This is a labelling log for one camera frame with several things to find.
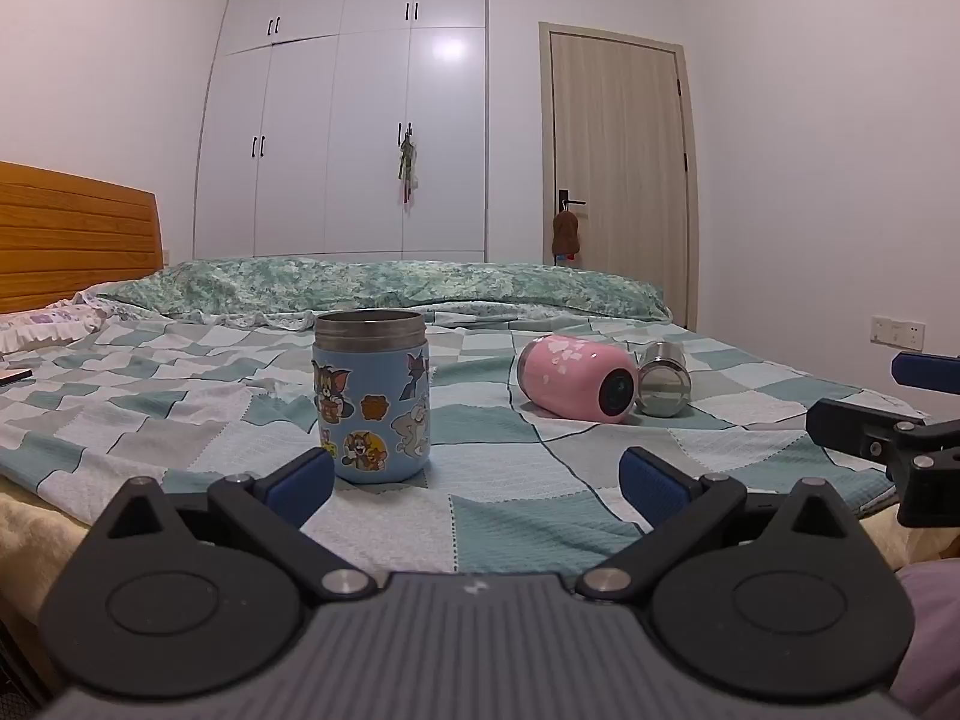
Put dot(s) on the pink floral cup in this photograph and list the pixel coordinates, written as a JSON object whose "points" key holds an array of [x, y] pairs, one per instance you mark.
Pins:
{"points": [[574, 375]]}

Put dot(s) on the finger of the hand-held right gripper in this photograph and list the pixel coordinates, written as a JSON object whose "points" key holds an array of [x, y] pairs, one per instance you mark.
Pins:
{"points": [[862, 424], [924, 369]]}

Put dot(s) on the white wall socket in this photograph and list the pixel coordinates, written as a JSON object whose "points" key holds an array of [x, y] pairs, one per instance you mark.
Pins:
{"points": [[897, 332]]}

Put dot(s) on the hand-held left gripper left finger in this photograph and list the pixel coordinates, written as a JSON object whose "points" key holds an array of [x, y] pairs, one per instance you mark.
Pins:
{"points": [[304, 481]]}

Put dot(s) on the floral ruffled pillow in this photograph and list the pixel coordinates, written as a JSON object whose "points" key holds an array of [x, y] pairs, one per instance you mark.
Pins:
{"points": [[45, 322]]}

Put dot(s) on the green checked bed sheet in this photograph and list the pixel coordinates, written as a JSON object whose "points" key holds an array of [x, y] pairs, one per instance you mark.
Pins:
{"points": [[187, 405]]}

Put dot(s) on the yellow mattress cover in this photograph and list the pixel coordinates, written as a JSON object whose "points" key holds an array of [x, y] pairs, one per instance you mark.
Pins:
{"points": [[34, 532]]}

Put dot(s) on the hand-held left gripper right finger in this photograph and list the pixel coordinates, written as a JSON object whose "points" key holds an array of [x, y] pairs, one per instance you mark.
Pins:
{"points": [[651, 486]]}

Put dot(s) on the light wooden door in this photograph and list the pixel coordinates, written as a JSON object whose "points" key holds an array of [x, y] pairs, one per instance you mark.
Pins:
{"points": [[619, 157]]}

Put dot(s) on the hanging ornament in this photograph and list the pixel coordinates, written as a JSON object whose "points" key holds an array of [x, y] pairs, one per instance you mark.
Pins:
{"points": [[406, 165]]}

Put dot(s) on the purple cloth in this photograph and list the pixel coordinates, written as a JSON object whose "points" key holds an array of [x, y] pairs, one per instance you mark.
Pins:
{"points": [[934, 637]]}

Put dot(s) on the blue cartoon sticker cup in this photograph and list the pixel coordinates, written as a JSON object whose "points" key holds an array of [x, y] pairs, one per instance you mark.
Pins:
{"points": [[371, 405]]}

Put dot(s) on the black phone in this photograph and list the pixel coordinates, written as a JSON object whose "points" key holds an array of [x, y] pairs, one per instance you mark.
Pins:
{"points": [[13, 375]]}

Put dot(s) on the wooden headboard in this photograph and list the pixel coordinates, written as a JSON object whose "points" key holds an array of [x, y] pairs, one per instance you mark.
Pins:
{"points": [[71, 240]]}

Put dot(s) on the white wardrobe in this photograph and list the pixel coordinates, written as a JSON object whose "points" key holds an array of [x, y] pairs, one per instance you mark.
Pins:
{"points": [[337, 112]]}

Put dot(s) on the green floral quilt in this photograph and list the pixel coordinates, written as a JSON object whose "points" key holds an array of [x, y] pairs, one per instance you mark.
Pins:
{"points": [[390, 285]]}

